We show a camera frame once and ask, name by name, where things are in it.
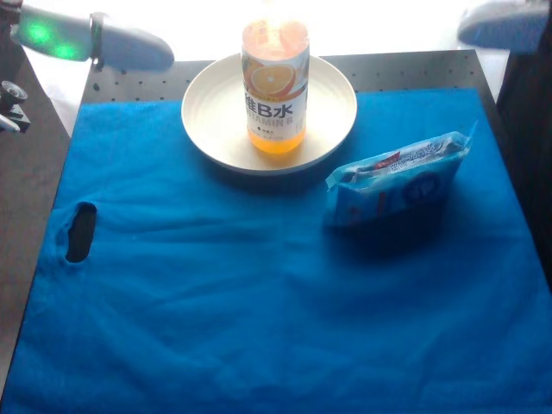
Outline orange vitamin drink bottle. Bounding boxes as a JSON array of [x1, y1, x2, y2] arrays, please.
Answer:
[[240, 16, 311, 154]]

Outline blue plastic packet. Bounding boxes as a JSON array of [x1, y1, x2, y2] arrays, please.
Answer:
[[323, 120, 479, 229]]

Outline cream round plate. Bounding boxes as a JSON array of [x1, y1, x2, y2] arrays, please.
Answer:
[[180, 53, 359, 176]]

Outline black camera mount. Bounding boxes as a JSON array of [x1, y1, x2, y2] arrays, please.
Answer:
[[0, 80, 32, 134]]

